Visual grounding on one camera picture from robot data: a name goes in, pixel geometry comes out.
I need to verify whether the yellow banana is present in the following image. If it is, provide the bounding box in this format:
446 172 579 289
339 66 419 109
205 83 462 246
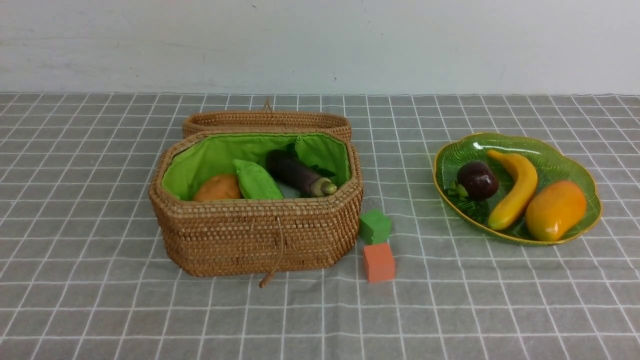
487 150 538 231

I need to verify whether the purple mangosteen green top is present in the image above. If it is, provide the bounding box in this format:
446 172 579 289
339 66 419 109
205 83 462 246
447 161 499 201

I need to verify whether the dark purple eggplant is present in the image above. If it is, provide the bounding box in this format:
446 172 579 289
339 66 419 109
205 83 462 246
265 149 338 198

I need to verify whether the green glass leaf plate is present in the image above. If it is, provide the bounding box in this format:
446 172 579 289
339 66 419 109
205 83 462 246
433 132 602 246

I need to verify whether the woven rattan basket lid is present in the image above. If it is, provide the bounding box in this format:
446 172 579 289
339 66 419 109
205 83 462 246
182 99 352 141

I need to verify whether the woven rattan basket green lining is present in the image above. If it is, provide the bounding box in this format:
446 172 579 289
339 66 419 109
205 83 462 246
148 129 364 277

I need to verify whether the orange foam cube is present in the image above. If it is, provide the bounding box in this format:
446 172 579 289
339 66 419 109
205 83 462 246
363 242 396 283

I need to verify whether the light green cucumber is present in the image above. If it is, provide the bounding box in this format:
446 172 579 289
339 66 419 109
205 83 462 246
232 159 284 199

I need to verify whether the green foam cube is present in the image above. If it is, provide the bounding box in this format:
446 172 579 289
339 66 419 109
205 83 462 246
358 209 393 246

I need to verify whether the orange mango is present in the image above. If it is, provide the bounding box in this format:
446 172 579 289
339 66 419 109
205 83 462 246
525 180 587 242

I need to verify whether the grey checkered tablecloth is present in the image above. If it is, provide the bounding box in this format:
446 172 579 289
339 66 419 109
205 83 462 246
0 93 640 360

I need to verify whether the brown potato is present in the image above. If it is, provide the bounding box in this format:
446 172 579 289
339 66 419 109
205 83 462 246
192 173 243 202

